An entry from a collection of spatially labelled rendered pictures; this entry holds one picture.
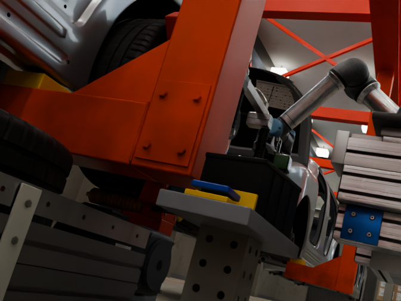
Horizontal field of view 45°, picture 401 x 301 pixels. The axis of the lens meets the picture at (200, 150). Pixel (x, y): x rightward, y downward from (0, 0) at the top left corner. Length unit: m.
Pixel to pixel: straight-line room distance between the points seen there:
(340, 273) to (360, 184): 3.95
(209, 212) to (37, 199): 0.27
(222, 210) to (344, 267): 4.43
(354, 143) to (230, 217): 0.58
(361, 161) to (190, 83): 0.47
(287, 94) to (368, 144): 3.82
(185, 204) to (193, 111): 0.34
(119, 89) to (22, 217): 0.56
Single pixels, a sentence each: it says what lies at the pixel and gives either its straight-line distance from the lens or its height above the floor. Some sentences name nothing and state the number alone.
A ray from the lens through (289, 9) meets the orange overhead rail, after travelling 5.54.
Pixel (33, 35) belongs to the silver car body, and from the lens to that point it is 1.39.
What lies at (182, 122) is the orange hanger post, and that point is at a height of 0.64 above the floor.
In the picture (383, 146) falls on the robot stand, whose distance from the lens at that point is 1.28.
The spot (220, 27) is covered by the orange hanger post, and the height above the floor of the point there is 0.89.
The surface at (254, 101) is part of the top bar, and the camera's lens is 1.73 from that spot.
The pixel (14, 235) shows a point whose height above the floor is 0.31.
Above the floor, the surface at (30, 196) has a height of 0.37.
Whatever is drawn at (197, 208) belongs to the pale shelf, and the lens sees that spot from 0.80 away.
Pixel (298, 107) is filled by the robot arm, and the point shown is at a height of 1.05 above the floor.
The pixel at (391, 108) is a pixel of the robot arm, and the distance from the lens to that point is 2.04.
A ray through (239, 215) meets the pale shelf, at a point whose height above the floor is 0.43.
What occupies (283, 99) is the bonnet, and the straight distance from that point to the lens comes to 5.11.
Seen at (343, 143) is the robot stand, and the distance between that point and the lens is 1.29.
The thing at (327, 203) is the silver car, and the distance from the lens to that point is 6.37.
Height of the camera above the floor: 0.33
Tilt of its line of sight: 14 degrees up
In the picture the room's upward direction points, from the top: 16 degrees clockwise
